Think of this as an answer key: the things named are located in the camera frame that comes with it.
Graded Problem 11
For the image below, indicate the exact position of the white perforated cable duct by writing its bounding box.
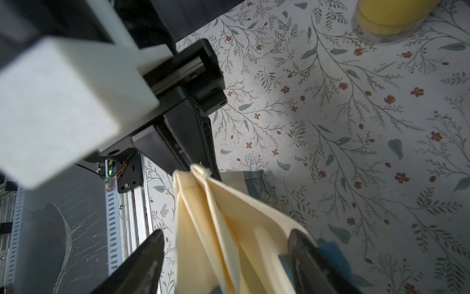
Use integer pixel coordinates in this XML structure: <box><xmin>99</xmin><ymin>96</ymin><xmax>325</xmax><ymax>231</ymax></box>
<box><xmin>105</xmin><ymin>160</ymin><xmax>122</xmax><ymax>276</ymax></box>

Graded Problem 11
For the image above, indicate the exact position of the aluminium rail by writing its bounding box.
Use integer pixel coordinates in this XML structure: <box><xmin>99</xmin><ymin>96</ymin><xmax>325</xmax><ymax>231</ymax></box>
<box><xmin>117</xmin><ymin>154</ymin><xmax>162</xmax><ymax>294</ymax></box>

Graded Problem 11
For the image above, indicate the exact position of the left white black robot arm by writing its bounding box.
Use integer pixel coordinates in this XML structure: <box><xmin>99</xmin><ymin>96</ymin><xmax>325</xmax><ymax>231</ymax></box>
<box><xmin>1</xmin><ymin>1</ymin><xmax>227</xmax><ymax>189</ymax></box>

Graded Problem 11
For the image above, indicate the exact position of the cream canvas tote bag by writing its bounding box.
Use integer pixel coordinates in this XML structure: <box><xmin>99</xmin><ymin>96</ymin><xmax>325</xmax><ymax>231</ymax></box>
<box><xmin>173</xmin><ymin>165</ymin><xmax>319</xmax><ymax>294</ymax></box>

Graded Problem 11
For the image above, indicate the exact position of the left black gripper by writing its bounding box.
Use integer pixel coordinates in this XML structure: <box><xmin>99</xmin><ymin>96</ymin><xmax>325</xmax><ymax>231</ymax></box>
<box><xmin>84</xmin><ymin>39</ymin><xmax>227</xmax><ymax>181</ymax></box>

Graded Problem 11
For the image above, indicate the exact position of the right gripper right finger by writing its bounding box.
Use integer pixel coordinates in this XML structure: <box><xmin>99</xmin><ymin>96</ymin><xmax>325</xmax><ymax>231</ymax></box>
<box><xmin>288</xmin><ymin>229</ymin><xmax>361</xmax><ymax>294</ymax></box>

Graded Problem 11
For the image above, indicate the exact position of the floral table mat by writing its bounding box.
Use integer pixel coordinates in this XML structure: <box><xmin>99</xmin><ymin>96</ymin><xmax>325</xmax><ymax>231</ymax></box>
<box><xmin>144</xmin><ymin>0</ymin><xmax>470</xmax><ymax>294</ymax></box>

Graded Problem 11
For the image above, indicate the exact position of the yellow pencil cup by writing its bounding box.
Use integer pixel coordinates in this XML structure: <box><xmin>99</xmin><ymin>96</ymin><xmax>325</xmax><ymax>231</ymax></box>
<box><xmin>352</xmin><ymin>0</ymin><xmax>440</xmax><ymax>45</ymax></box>

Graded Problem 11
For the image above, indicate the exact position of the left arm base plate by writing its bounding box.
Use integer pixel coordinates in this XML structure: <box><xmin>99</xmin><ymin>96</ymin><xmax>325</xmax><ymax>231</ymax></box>
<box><xmin>98</xmin><ymin>148</ymin><xmax>144</xmax><ymax>194</ymax></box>

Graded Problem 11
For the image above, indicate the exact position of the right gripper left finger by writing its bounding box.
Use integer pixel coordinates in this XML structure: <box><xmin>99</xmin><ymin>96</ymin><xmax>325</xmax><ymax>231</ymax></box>
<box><xmin>91</xmin><ymin>229</ymin><xmax>165</xmax><ymax>294</ymax></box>

